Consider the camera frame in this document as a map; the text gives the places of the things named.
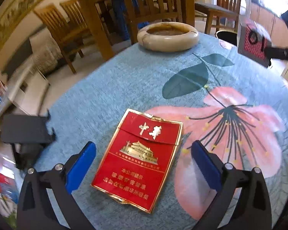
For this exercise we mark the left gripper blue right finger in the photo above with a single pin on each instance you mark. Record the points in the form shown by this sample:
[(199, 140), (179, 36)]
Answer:
[(209, 164)]

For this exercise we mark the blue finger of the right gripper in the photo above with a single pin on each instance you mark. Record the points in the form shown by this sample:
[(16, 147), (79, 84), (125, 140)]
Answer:
[(276, 53)]

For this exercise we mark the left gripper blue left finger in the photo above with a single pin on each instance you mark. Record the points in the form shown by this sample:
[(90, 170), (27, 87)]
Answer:
[(78, 165)]

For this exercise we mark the pink patterned small box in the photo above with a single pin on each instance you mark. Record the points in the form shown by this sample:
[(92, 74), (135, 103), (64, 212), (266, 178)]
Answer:
[(252, 39)]

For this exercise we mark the red cigarette pack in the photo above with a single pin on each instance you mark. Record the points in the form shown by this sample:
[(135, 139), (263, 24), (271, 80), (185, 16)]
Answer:
[(138, 159)]

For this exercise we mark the black gold trash bin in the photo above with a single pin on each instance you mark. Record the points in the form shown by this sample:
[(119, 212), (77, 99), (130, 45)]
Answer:
[(228, 36)]

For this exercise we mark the black phone stand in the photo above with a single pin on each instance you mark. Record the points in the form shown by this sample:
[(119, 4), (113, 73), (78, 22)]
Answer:
[(28, 136)]

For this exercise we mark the blue floral tablecloth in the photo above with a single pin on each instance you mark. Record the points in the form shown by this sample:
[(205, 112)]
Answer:
[(144, 109)]

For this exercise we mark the grey cushioned wooden chair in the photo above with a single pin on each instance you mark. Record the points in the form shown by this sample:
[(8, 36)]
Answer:
[(228, 9)]

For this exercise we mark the white coffee table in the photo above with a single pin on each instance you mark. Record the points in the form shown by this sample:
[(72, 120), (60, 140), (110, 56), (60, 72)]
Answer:
[(26, 89)]

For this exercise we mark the beige lace sofa cover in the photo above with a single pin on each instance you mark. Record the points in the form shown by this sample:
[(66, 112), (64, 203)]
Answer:
[(46, 58)]

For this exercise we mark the beige stone ashtray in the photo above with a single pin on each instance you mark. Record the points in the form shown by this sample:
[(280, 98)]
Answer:
[(168, 36)]

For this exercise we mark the dark grey sofa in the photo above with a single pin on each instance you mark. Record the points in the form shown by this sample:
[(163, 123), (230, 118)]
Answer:
[(21, 54)]

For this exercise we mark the left wooden dining chair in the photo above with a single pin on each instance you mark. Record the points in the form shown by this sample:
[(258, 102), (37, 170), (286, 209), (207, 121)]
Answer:
[(67, 37)]

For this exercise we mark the wooden dining chair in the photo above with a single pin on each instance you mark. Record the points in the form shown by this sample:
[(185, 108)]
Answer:
[(67, 37), (139, 11), (76, 19)]

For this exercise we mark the near wooden dining chair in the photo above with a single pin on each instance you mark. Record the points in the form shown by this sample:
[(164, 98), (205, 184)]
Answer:
[(139, 11)]

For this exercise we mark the far wooden dining chair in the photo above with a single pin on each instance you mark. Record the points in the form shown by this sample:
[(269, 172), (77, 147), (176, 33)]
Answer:
[(76, 19)]

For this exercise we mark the wooden dining table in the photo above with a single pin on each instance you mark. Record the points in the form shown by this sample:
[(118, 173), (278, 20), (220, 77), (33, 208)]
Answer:
[(96, 28)]

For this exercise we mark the horse painting gold frame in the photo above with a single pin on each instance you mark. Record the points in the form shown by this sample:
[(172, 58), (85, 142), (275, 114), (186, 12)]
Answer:
[(15, 12)]

